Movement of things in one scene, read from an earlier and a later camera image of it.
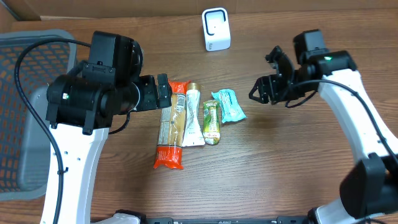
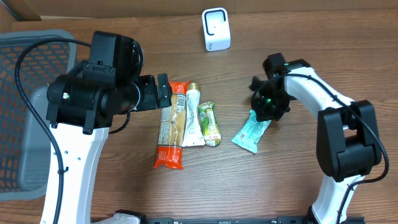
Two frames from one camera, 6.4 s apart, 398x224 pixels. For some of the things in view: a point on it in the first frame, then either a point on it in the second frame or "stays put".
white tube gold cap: (193, 135) stays put
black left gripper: (147, 86) stays put
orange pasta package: (170, 150) stays put
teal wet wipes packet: (231, 109) to (251, 132)
